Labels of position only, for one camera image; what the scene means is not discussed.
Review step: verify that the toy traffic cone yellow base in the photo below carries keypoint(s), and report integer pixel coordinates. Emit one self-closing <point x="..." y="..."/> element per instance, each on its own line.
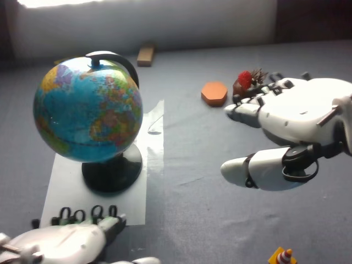
<point x="283" y="257"/>

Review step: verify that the brown wooden rectangular block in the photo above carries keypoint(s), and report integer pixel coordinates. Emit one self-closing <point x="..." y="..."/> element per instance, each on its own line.
<point x="145" y="55"/>

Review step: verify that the world globe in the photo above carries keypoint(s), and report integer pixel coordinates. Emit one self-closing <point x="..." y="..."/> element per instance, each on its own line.
<point x="82" y="110"/>

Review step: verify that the white paper sheet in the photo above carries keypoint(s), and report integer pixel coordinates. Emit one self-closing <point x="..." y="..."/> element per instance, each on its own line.
<point x="63" y="187"/>

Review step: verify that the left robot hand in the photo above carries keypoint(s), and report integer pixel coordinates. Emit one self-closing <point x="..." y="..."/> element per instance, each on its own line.
<point x="68" y="244"/>

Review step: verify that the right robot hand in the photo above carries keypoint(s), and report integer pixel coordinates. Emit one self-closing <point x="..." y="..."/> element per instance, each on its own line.
<point x="291" y="110"/>

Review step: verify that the chocolate cake toy with strawberry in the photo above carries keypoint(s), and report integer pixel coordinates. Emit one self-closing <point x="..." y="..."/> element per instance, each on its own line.
<point x="244" y="79"/>

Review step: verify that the orange hexagon block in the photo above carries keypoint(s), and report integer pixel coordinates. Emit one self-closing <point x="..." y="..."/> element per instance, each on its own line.
<point x="214" y="93"/>

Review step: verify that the grey tablecloth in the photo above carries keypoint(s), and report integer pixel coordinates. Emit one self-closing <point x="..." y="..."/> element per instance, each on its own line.
<point x="206" y="192"/>

